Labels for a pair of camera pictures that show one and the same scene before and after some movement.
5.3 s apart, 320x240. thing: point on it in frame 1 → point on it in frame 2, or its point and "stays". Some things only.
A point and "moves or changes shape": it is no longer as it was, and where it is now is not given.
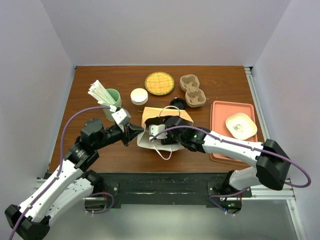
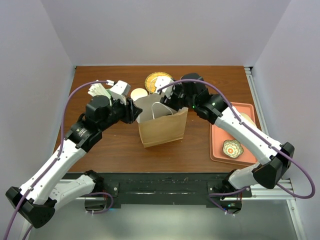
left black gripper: x=132 y=132 → x=125 y=108
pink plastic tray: x=220 y=110 stays
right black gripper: x=169 y=140 → x=171 y=102
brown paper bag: x=152 y=116 moves or changes shape
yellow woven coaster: x=159 y=83 stays
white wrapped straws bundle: x=98 y=92 stays
